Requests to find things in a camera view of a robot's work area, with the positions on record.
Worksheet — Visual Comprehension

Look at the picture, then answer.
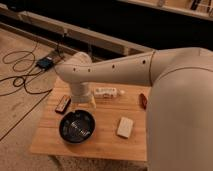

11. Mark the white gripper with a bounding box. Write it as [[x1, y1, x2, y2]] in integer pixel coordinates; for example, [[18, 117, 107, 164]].
[[69, 83, 96, 109]]

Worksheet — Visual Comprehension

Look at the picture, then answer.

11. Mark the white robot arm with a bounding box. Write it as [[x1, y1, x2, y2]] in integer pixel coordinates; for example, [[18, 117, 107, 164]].
[[56, 47, 213, 171]]

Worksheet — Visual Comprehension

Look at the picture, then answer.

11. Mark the white plastic bottle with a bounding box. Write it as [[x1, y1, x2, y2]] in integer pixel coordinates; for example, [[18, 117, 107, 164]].
[[93, 87, 125, 98]]

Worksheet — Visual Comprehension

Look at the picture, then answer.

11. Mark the black round bowl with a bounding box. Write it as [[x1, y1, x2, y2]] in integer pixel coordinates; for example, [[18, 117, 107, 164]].
[[59, 110, 95, 144]]

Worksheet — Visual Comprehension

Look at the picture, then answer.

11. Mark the blue power box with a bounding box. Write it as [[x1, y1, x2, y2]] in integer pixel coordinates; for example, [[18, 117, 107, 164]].
[[36, 57, 54, 70]]

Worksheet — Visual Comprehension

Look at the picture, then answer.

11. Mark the wooden table board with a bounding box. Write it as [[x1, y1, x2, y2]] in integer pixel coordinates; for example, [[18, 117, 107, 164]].
[[30, 78, 150, 161]]

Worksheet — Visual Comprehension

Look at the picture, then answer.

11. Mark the white rectangular sponge block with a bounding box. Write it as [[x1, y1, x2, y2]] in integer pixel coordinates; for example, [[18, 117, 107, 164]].
[[117, 117, 134, 138]]

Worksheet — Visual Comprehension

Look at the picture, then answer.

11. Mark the red small object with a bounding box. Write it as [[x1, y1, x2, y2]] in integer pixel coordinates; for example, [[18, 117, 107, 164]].
[[139, 93, 147, 109]]

